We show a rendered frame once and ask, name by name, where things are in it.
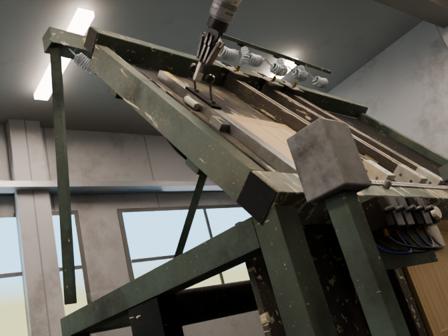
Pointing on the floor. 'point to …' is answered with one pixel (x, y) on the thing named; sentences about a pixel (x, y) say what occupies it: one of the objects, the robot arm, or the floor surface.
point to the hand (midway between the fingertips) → (199, 71)
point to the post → (365, 265)
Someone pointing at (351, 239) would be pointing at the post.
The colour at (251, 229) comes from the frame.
